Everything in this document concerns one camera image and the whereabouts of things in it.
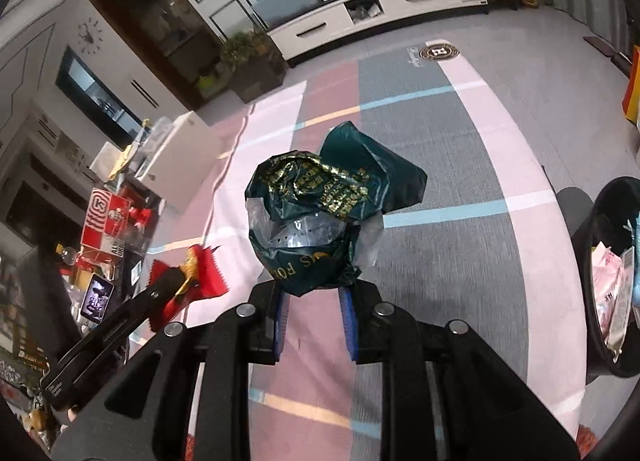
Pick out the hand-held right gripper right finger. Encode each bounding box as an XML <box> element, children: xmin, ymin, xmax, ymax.
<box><xmin>337</xmin><ymin>283</ymin><xmax>581</xmax><ymax>461</ymax></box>

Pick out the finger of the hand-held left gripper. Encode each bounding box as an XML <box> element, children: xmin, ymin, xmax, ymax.
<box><xmin>97</xmin><ymin>268</ymin><xmax>189</xmax><ymax>343</ymax></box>

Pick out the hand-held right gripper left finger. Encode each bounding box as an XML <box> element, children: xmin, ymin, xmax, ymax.
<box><xmin>50</xmin><ymin>283</ymin><xmax>291</xmax><ymax>461</ymax></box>

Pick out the red snack packet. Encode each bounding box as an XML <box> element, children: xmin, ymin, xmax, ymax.
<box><xmin>146</xmin><ymin>242</ymin><xmax>229</xmax><ymax>335</ymax></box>

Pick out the dark green foil packet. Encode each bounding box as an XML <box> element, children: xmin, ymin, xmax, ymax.
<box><xmin>244</xmin><ymin>121</ymin><xmax>429</xmax><ymax>298</ymax></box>

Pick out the black trash bin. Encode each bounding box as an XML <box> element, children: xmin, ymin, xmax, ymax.
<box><xmin>569</xmin><ymin>176</ymin><xmax>640</xmax><ymax>380</ymax></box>

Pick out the small lit screen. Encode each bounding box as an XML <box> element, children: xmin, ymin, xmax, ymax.
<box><xmin>79</xmin><ymin>275</ymin><xmax>117</xmax><ymax>325</ymax></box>

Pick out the clear plastic cup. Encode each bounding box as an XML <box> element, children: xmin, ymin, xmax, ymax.
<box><xmin>112</xmin><ymin>225</ymin><xmax>147</xmax><ymax>263</ymax></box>

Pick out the red toy figure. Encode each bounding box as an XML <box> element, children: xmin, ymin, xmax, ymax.
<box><xmin>126</xmin><ymin>205</ymin><xmax>154</xmax><ymax>233</ymax></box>

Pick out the red white paper box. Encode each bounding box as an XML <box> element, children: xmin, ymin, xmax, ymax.
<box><xmin>79</xmin><ymin>187</ymin><xmax>134</xmax><ymax>263</ymax></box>

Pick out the white storage box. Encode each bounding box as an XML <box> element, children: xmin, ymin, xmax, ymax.
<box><xmin>144</xmin><ymin>111</ymin><xmax>224</xmax><ymax>215</ymax></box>

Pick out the large leafy potted plant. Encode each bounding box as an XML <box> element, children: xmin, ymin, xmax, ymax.
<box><xmin>219</xmin><ymin>30</ymin><xmax>287</xmax><ymax>104</ymax></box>

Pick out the grey storage bin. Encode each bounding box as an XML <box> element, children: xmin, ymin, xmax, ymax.
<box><xmin>251</xmin><ymin>0</ymin><xmax>327</xmax><ymax>30</ymax></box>

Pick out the white tv stand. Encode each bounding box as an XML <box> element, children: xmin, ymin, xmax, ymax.
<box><xmin>266</xmin><ymin>0</ymin><xmax>522</xmax><ymax>68</ymax></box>

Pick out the orange yellow shopping bag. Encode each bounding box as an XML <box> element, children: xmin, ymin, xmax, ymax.
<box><xmin>621</xmin><ymin>45</ymin><xmax>640</xmax><ymax>125</ymax></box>

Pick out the black wall clock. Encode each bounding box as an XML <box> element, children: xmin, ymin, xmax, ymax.
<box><xmin>76</xmin><ymin>17</ymin><xmax>104</xmax><ymax>55</ymax></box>

